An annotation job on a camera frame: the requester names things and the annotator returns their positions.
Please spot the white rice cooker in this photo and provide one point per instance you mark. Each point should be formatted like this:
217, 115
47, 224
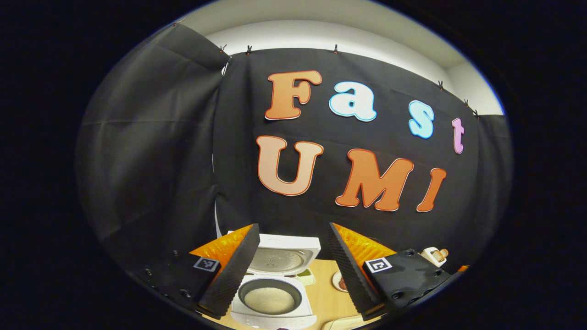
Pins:
284, 240

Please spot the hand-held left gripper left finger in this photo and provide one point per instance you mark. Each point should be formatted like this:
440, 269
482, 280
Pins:
234, 275

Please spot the toasted bread slice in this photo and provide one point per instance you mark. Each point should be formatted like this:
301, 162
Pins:
441, 254

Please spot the white toaster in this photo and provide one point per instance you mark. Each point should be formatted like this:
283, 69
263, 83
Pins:
429, 253

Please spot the white divided condiment dish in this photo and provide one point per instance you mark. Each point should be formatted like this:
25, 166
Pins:
306, 275

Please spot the row of black cloth clips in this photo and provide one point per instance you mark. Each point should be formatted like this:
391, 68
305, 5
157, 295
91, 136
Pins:
335, 48

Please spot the white rice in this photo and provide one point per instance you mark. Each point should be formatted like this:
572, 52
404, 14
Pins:
269, 301

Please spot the black backdrop cloth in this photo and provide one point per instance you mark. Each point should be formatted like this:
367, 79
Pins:
151, 151

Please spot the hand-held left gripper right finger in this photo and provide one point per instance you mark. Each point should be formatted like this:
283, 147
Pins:
348, 270

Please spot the white round plate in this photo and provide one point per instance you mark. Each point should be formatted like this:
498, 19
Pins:
336, 277

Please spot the red meat slices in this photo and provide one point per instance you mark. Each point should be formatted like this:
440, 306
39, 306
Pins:
343, 284

